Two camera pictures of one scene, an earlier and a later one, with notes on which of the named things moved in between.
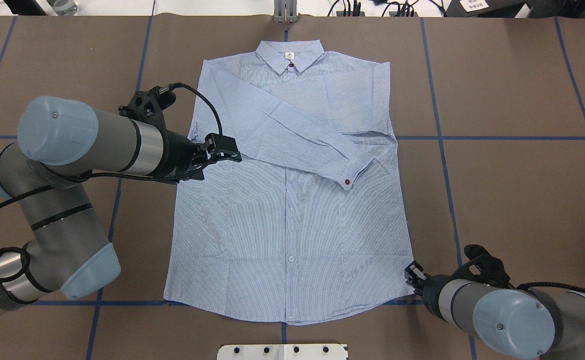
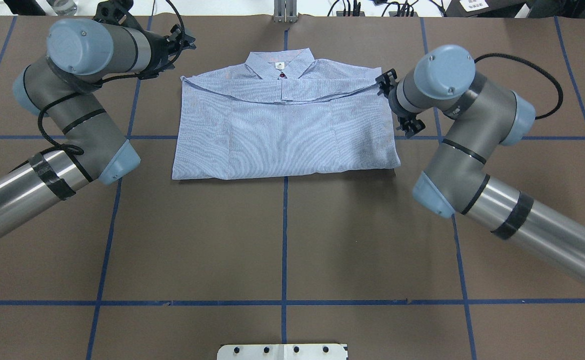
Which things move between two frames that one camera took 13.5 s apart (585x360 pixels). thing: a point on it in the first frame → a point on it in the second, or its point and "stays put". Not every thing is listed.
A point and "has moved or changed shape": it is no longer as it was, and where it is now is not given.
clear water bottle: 64,7 stays put
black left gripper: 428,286 → 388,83
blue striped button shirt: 310,226 has moved or changed shape
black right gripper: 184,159 → 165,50
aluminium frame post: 285,11 stays put
